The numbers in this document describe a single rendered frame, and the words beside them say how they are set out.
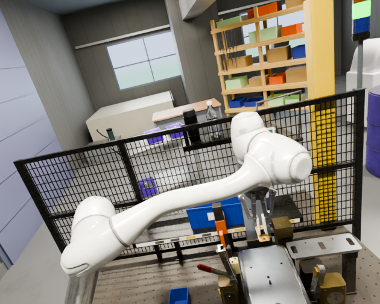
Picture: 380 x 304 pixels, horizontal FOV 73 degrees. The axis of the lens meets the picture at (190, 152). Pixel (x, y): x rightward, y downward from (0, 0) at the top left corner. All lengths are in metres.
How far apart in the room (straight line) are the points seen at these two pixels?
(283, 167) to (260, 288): 0.66
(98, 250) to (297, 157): 0.56
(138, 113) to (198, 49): 2.33
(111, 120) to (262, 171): 6.19
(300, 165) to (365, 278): 1.10
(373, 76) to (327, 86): 3.47
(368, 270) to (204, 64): 6.40
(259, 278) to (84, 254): 0.72
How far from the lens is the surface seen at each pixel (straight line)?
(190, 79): 7.33
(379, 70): 5.04
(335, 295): 1.18
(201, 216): 1.39
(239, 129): 0.76
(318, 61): 1.46
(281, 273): 1.22
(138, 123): 6.64
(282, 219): 1.38
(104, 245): 0.78
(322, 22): 1.46
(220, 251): 1.02
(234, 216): 1.38
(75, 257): 0.81
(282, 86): 6.10
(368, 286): 1.63
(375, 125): 3.61
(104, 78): 8.63
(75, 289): 1.09
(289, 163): 0.62
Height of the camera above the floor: 1.92
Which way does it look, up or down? 21 degrees down
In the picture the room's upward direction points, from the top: 14 degrees counter-clockwise
